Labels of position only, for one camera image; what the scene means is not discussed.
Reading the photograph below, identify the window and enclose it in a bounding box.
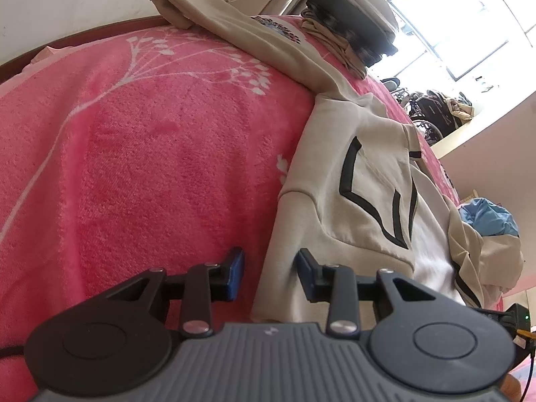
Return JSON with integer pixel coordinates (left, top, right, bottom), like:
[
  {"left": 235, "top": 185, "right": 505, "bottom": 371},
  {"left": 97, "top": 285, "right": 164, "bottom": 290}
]
[{"left": 364, "top": 0, "right": 528, "bottom": 82}]

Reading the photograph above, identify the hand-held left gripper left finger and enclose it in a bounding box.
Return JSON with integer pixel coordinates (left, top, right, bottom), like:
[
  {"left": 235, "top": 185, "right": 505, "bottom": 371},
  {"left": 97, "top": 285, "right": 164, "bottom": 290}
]
[{"left": 105, "top": 247, "right": 246, "bottom": 339}]

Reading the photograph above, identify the beige garment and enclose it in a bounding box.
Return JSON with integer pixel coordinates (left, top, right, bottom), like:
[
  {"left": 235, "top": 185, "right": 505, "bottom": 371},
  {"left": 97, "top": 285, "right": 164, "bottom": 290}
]
[{"left": 444, "top": 195, "right": 526, "bottom": 308}]

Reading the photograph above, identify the wooden bed frame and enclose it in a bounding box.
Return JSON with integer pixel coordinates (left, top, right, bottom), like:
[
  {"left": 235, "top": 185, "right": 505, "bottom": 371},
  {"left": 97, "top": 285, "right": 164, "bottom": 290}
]
[{"left": 0, "top": 14, "right": 166, "bottom": 86}]

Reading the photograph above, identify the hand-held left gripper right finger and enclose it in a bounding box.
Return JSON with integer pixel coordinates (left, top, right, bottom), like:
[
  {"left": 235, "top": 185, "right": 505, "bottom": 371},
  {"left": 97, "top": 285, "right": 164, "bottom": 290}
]
[{"left": 295, "top": 248, "right": 438, "bottom": 338}]

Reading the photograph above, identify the beige jacket with black trim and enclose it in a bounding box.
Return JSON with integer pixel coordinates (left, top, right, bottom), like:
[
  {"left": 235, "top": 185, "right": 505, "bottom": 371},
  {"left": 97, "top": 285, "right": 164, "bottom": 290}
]
[{"left": 146, "top": 0, "right": 486, "bottom": 336}]

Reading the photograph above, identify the blue shirt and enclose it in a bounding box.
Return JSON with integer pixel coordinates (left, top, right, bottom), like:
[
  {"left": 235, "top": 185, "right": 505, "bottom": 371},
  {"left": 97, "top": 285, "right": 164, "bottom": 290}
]
[{"left": 458, "top": 198, "right": 521, "bottom": 237}]

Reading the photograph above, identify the stack of folded clothes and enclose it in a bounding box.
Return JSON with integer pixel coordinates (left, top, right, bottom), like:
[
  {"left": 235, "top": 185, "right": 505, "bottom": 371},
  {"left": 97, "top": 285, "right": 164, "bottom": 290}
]
[{"left": 300, "top": 0, "right": 399, "bottom": 80}]

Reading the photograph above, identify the beige padded coat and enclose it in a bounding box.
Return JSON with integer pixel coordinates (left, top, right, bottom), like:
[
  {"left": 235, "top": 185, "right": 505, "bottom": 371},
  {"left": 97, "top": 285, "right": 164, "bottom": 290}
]
[{"left": 444, "top": 96, "right": 475, "bottom": 128}]

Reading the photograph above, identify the wheelchair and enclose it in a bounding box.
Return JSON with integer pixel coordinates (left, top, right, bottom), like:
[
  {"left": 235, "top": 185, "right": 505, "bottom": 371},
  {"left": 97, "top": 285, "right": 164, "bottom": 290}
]
[{"left": 383, "top": 76, "right": 474, "bottom": 145}]

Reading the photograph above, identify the pink floral blanket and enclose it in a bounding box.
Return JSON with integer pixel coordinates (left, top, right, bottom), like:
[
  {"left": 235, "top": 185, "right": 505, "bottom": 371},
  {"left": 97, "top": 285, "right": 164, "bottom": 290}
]
[{"left": 0, "top": 14, "right": 536, "bottom": 402}]

